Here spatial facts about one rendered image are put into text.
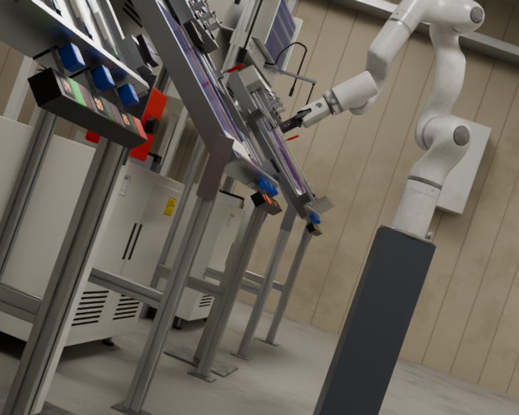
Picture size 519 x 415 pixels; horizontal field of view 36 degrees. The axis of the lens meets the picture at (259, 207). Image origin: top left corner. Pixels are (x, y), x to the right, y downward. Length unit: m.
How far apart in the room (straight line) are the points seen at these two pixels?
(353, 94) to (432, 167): 0.37
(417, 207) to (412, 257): 0.17
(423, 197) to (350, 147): 3.38
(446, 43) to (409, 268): 0.77
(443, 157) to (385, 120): 3.43
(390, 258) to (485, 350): 3.66
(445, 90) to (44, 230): 1.37
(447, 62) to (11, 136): 1.41
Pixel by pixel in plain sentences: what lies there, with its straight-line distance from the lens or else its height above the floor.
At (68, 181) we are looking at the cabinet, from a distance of 2.23.
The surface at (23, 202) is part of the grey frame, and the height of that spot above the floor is 0.42.
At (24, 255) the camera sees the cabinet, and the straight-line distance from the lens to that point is 2.27.
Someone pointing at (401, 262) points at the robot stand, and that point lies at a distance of 2.62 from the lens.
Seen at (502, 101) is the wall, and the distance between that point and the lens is 6.28.
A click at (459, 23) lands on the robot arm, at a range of 2.70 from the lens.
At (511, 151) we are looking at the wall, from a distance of 6.24.
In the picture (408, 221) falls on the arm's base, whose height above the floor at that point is 0.75.
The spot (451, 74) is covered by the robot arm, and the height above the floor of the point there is 1.25.
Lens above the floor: 0.57
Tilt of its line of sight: 1 degrees up
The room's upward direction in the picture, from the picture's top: 19 degrees clockwise
